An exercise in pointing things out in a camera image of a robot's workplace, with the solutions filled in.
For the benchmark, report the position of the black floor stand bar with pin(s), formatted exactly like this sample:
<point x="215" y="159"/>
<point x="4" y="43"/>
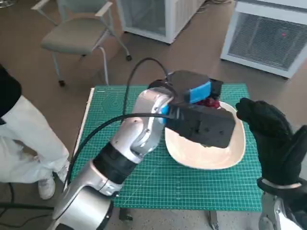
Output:
<point x="24" y="206"/>

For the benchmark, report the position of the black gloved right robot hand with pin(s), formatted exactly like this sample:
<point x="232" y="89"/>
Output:
<point x="268" y="124"/>

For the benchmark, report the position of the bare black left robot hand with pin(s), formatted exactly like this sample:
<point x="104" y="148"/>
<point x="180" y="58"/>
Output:
<point x="192" y="83"/>

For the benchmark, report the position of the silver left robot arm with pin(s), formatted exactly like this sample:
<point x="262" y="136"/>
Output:
<point x="134" y="136"/>

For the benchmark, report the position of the black table bracket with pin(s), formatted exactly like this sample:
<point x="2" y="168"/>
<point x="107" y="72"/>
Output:
<point x="213" y="221"/>
<point x="125" y="215"/>

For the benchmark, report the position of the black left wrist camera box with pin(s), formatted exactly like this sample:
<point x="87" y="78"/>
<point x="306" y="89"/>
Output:
<point x="204" y="127"/>

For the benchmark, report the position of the purple toy grapes bunch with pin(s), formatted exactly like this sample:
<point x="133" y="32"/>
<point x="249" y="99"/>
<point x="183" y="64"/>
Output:
<point x="209" y="103"/>

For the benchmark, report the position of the person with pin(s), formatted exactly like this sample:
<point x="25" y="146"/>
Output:
<point x="24" y="134"/>

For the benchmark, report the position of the white mesh cabinet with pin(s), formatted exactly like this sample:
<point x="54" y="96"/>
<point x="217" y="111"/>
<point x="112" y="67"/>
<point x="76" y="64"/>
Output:
<point x="148" y="16"/>
<point x="263" y="40"/>

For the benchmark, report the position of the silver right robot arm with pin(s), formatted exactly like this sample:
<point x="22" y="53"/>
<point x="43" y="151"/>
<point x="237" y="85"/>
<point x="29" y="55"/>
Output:
<point x="271" y="206"/>

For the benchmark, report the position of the grey chair with white frame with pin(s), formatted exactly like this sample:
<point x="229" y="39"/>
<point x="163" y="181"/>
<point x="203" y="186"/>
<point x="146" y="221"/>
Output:
<point x="72" y="33"/>

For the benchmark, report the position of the white plate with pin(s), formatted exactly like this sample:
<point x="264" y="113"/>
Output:
<point x="192" y="155"/>

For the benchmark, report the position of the green cutting mat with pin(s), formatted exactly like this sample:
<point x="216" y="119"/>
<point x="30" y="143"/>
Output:
<point x="180" y="187"/>

